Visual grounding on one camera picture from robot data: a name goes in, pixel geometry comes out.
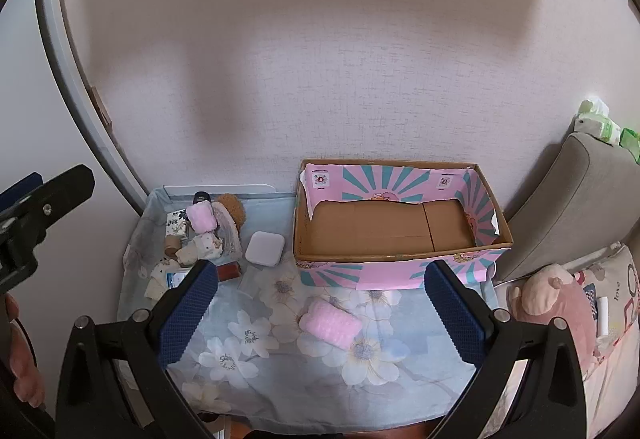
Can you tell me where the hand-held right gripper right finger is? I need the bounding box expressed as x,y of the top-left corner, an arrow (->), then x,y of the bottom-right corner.
424,260 -> 588,439

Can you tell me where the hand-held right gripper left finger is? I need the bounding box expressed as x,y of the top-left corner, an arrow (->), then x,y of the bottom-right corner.
55,259 -> 236,439

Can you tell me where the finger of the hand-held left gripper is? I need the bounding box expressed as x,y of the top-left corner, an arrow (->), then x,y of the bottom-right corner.
0,164 -> 96,292
0,172 -> 43,215

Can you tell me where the white printed small box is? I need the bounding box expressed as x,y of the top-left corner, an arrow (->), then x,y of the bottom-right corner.
166,209 -> 190,239

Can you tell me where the pink printed cardboard box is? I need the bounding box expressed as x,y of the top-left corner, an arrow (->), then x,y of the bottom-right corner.
292,159 -> 515,292

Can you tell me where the person's left hand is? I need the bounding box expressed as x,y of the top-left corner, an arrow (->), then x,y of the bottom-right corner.
0,294 -> 47,410

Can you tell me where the white dotted cloth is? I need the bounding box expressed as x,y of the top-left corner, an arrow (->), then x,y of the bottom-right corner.
145,256 -> 181,302

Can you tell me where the clear plastic packet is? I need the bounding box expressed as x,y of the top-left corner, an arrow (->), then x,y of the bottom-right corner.
237,269 -> 268,297

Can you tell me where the cream baby sock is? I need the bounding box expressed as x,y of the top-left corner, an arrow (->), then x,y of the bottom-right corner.
179,233 -> 224,266

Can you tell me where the pale striped cloth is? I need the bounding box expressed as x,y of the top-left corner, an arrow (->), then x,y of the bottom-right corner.
212,202 -> 243,261

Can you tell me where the blue floral cloth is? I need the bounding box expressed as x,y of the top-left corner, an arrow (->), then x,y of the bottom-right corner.
117,186 -> 496,430

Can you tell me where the small pink fluffy roll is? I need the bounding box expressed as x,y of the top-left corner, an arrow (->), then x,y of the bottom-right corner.
186,202 -> 219,235

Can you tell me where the pink plush toy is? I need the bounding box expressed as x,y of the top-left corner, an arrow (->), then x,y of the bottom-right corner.
507,263 -> 598,370

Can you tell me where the white square case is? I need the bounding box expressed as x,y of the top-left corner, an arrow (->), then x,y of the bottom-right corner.
244,231 -> 286,267

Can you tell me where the brown fluffy toy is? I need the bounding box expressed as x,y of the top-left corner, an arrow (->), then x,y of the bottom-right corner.
216,193 -> 247,240

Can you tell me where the large pink fluffy roll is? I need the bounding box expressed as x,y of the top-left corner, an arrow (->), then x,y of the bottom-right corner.
299,297 -> 363,350

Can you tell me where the grey cushion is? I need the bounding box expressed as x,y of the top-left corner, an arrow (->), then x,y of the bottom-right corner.
492,132 -> 640,282

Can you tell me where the printed pillow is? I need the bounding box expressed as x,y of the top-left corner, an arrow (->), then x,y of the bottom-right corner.
492,241 -> 640,439

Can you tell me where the white green tissue pack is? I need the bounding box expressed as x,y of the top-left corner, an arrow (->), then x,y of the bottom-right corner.
574,99 -> 623,145

